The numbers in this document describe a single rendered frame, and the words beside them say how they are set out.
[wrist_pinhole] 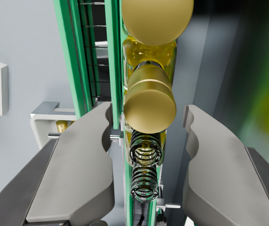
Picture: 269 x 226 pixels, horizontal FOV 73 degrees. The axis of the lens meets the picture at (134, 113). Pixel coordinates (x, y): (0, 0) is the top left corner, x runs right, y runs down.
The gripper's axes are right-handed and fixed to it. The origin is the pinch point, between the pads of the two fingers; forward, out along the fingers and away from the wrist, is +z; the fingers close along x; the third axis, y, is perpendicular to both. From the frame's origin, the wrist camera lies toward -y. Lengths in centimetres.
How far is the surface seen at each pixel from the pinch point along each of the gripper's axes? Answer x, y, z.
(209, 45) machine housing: 15.0, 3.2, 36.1
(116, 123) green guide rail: -5.5, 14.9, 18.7
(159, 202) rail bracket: 5.3, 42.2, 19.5
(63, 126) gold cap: -26, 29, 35
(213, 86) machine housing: 15.0, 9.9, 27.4
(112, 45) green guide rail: -5.4, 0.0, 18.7
